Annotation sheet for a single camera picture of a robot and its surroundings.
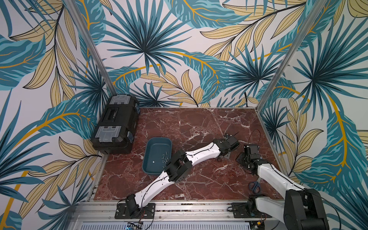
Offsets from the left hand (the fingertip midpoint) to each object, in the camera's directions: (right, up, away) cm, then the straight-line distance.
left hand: (223, 153), depth 94 cm
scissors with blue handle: (+15, -16, -12) cm, 25 cm away
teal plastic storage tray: (-45, 0, +4) cm, 45 cm away
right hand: (+10, -2, -4) cm, 11 cm away
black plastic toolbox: (-65, +15, -12) cm, 68 cm away
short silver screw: (-45, -4, -4) cm, 45 cm away
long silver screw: (-39, 0, -1) cm, 39 cm away
